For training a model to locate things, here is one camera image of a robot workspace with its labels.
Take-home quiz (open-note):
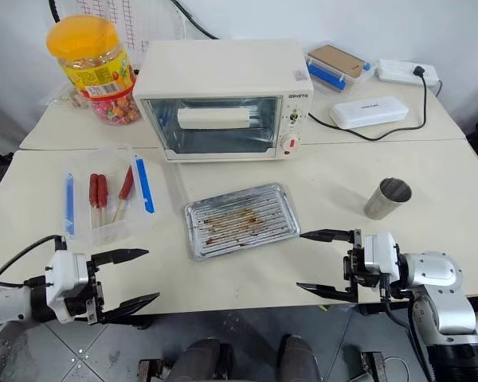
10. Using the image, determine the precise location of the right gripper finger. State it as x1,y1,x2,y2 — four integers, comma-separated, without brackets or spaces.
299,228,355,244
296,282,359,304

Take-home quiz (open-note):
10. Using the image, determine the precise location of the brown cardboard box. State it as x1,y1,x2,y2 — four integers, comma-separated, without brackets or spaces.
311,44,366,79

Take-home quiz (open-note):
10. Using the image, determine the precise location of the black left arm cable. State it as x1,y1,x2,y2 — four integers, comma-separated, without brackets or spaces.
0,234,68,290

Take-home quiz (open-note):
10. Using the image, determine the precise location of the candy jar with orange lid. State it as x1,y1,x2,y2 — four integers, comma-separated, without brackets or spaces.
45,14,145,127

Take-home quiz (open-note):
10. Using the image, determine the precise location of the white toaster oven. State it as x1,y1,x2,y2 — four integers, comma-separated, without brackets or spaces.
131,38,316,165

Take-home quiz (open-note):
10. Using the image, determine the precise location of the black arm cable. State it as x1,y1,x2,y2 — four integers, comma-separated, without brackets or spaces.
0,234,68,290
379,278,436,382

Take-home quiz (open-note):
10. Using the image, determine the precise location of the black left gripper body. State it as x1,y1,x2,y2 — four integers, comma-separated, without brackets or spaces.
65,256,107,325

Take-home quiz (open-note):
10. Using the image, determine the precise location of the dark rounded shape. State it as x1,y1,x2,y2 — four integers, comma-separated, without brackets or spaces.
277,334,324,382
170,337,233,382

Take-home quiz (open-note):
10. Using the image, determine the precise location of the clear container holding cardboard box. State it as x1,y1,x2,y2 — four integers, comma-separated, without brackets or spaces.
304,39,374,96

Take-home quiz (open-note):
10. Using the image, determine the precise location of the black oven power cable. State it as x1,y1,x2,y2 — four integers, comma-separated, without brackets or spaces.
308,64,429,142

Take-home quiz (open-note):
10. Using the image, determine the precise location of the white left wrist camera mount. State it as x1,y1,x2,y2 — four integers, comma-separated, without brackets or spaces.
45,249,91,324

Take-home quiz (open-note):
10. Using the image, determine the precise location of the white oblong case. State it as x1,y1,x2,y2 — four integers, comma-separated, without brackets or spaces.
327,95,409,130

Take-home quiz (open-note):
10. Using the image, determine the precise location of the dark metal floor bracket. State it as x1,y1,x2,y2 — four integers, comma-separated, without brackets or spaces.
359,350,390,382
136,357,165,382

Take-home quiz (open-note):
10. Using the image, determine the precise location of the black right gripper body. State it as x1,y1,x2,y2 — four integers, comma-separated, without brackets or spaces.
342,229,384,304

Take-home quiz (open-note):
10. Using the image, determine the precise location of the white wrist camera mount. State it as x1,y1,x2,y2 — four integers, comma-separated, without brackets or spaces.
45,249,91,324
362,231,402,286

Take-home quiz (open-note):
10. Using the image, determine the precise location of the metal baking tray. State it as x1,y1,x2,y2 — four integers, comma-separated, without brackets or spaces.
182,181,302,263

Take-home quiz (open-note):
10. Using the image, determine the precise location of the red sausage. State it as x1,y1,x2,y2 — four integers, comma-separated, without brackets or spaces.
88,173,100,209
96,173,110,209
118,166,135,201

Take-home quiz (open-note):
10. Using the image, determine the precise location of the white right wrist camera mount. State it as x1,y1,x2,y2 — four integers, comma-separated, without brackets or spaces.
362,231,402,286

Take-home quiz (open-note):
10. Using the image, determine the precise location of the clear container with blue clips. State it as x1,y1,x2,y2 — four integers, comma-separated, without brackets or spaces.
61,144,161,247

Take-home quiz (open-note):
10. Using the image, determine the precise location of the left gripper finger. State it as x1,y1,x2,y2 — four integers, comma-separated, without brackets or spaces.
88,248,150,272
100,292,162,325

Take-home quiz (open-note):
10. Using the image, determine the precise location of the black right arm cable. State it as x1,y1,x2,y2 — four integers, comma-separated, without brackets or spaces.
379,278,436,382

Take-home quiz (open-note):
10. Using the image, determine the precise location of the white power strip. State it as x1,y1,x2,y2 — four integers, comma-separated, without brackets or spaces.
375,58,441,87

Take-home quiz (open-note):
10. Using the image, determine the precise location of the steel cup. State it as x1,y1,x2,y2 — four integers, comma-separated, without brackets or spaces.
362,177,413,221

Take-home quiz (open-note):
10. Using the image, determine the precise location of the thin black cable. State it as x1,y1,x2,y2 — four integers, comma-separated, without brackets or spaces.
170,0,221,41

